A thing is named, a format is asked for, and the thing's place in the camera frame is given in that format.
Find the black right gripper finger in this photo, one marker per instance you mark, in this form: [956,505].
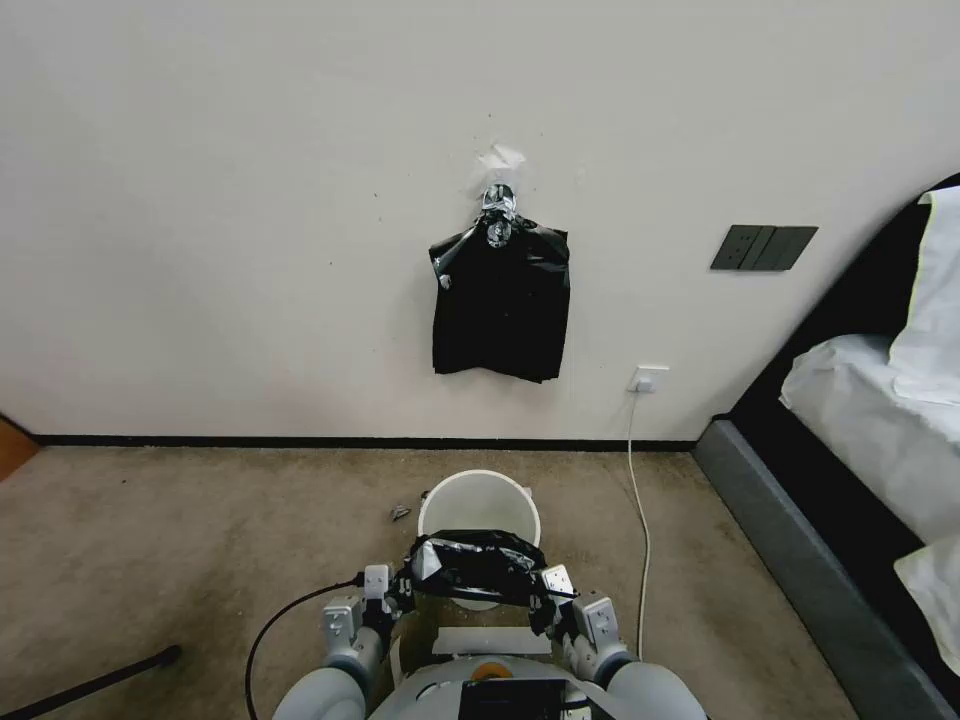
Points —
[537,577]

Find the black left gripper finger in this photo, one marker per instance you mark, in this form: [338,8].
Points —
[410,566]

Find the black trash bag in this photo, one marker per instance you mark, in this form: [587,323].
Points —
[472,562]

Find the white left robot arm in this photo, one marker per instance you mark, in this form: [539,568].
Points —
[337,675]

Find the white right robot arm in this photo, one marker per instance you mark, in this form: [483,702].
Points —
[615,660]

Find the white plastic trash bin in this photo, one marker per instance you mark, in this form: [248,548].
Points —
[480,502]

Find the hanging black trash bags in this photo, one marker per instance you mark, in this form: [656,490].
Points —
[499,315]

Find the small dark floor scrap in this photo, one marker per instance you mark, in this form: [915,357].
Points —
[400,513]

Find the white robot front shell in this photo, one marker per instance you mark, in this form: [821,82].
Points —
[450,690]

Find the black baseboard strip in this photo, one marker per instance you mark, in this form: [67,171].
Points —
[375,443]

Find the black pole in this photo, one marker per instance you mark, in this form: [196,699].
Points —
[105,679]

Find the white mattress sheet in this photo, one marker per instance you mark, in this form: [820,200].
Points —
[862,420]

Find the white bedding corner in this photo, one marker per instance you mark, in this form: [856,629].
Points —
[937,585]

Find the brown wooden furniture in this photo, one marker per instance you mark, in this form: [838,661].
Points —
[15,450]

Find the clear tape patch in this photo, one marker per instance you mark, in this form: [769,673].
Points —
[496,159]

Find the white pillow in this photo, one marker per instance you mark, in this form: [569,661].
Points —
[934,300]

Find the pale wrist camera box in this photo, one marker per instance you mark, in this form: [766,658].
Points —
[557,582]
[377,580]

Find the white wall outlet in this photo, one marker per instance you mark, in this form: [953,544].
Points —
[649,379]

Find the dark grey bed frame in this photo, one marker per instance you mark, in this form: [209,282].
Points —
[795,540]

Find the silver wall hook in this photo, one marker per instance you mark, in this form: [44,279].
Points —
[498,210]

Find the dark grey switch panel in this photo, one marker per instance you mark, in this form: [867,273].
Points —
[763,248]

